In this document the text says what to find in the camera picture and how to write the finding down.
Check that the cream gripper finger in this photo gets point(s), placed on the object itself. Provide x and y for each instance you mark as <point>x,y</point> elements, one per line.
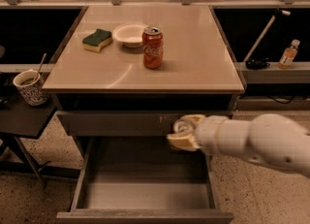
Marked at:
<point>185,142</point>
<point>193,119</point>

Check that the orange soda can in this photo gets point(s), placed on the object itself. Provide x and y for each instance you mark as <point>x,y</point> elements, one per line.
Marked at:
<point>183,126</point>

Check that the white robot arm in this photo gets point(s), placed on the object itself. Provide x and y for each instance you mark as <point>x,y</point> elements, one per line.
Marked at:
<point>269,140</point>

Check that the closed top drawer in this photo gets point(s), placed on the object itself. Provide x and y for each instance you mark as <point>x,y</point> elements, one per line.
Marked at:
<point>117,123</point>

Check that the open middle drawer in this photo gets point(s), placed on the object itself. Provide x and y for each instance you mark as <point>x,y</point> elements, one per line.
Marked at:
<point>143,181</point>

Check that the grey drawer cabinet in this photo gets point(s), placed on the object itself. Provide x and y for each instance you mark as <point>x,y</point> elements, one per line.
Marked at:
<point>126,75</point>

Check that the red cola can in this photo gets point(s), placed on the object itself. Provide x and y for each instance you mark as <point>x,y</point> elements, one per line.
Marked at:
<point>152,40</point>

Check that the black object on ledge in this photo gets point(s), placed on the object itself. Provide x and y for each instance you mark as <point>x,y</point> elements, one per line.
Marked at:
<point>257,64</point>

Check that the white paper bowl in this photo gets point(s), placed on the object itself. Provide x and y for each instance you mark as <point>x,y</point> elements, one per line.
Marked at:
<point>129,35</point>

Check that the orange drink bottle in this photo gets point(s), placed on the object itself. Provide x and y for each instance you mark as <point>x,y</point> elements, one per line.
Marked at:
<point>289,55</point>

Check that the green yellow sponge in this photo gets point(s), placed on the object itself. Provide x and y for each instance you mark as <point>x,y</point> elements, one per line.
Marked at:
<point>97,40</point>

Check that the white leaning rod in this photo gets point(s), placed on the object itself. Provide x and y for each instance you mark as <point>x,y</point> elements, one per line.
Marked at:
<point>277,13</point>

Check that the wooden stir stick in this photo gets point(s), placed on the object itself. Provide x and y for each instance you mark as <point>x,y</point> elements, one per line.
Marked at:
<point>40,67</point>

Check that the patterned paper cup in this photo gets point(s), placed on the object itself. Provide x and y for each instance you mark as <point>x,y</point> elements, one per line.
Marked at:
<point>29,85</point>

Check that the dark side table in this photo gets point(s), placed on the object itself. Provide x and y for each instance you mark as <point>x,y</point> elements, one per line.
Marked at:
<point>18,121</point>

